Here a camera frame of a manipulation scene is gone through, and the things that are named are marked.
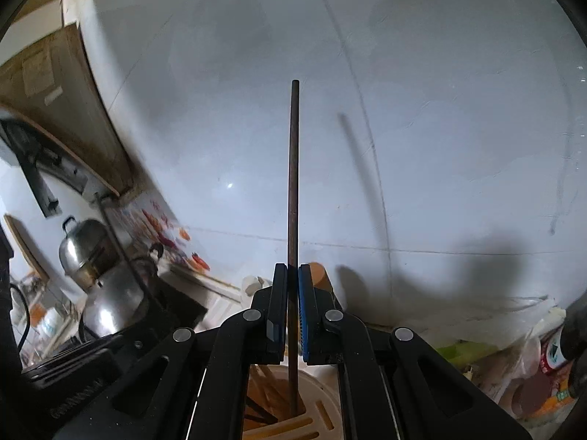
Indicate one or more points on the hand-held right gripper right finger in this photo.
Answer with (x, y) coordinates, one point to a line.
(303, 311)

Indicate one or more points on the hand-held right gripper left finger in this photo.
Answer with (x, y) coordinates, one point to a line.
(279, 311)

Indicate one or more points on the beige ribbed chopstick holder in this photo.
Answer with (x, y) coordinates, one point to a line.
(316, 392)

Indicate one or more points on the small white jar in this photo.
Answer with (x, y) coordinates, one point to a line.
(254, 288)

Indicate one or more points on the gold cap oil bottle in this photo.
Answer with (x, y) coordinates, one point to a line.
(321, 277)

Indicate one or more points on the white plastic bottle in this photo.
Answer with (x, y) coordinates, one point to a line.
(51, 323)

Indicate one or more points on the steel wok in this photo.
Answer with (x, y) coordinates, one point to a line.
(114, 302)

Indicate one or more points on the black induction cooker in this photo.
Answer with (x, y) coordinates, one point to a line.
(183, 302)

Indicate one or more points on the steel pot with lid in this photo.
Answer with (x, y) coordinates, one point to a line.
(85, 247)

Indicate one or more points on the green plastic item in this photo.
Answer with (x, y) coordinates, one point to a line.
(463, 353)

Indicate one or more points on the white plastic item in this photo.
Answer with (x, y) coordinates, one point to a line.
(532, 311)

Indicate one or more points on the brown lid jar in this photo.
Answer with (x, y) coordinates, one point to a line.
(529, 392)

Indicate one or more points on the white orange seasoning bag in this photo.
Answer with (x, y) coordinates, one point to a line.
(557, 376)

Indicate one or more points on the range hood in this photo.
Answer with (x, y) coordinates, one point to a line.
(59, 114)

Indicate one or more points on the colourful wall stickers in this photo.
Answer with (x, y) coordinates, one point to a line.
(156, 224)

